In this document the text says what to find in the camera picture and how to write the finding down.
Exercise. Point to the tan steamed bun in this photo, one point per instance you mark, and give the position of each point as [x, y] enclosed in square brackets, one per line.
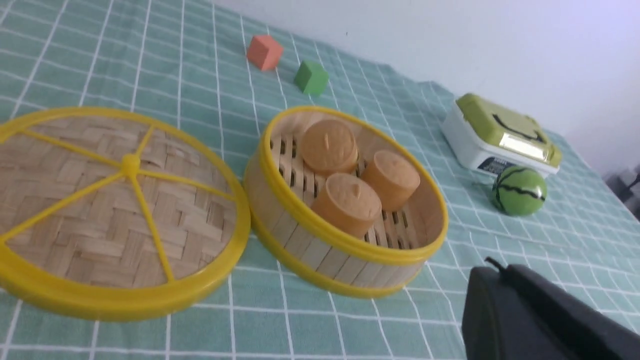
[392, 177]
[328, 147]
[348, 203]

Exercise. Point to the green toy watermelon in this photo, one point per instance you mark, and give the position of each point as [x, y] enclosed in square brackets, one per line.
[519, 191]

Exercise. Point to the tan steamed bun right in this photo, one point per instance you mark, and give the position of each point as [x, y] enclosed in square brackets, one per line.
[392, 177]

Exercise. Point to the orange cube block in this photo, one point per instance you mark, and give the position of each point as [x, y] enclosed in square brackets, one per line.
[264, 52]

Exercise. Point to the green cube block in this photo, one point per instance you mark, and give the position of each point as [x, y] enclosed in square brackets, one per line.
[311, 78]

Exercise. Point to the yellow bamboo steamer basket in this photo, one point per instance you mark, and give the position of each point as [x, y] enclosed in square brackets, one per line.
[280, 189]

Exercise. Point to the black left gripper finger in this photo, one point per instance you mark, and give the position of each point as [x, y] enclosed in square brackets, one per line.
[513, 313]

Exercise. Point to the yellow bamboo steamer lid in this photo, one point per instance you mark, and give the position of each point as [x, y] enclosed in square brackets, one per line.
[110, 215]

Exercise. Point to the tan steamed bun front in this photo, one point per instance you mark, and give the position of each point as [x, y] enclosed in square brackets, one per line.
[348, 203]

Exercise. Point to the tan steamed bun back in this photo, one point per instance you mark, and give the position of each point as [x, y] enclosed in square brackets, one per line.
[328, 147]

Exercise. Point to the green checkered tablecloth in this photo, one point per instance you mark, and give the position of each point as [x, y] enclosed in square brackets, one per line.
[183, 62]

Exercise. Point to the white box with green lid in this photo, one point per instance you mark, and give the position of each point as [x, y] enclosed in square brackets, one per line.
[488, 137]

